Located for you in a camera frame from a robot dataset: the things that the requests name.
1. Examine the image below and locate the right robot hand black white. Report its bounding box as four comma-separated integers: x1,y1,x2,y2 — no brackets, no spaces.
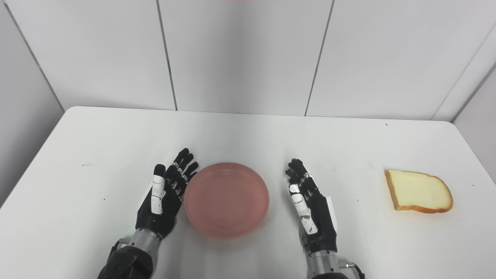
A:
286,158,338,254

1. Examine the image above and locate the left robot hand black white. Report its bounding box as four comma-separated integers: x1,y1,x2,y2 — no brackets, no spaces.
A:
135,148,199,239

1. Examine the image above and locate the pink round plate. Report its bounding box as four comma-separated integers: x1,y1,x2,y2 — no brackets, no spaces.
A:
184,162,270,239

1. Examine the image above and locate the slice of white bread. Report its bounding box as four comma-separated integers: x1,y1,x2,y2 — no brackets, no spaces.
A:
384,169,454,214

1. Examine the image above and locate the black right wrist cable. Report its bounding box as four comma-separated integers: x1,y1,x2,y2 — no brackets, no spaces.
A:
339,263,366,279

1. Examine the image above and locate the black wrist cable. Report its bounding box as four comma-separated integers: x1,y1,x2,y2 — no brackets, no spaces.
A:
108,238,129,261
339,263,366,279

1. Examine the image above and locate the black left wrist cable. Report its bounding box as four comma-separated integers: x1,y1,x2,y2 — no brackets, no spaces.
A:
108,238,129,261

